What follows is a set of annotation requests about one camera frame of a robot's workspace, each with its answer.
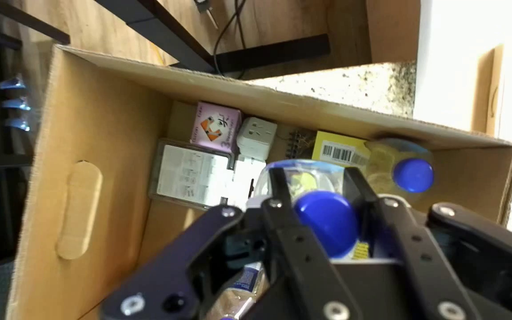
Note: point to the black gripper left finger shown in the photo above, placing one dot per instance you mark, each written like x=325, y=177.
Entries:
x=208, y=260

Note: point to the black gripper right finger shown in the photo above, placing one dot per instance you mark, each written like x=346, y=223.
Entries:
x=444, y=267

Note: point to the blue label clear water bottle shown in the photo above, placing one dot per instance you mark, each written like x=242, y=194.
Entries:
x=327, y=223
x=412, y=177

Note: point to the purple puzzle cube box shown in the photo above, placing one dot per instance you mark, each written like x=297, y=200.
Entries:
x=213, y=127

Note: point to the grey white blister pack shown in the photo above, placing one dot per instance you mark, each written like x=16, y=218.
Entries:
x=190, y=175

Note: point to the white power adapter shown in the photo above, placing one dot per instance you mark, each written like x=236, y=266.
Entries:
x=256, y=139

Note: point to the yellow black book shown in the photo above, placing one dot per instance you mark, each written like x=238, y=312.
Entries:
x=338, y=152

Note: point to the black metal table frame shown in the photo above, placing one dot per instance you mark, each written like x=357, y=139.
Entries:
x=167, y=36

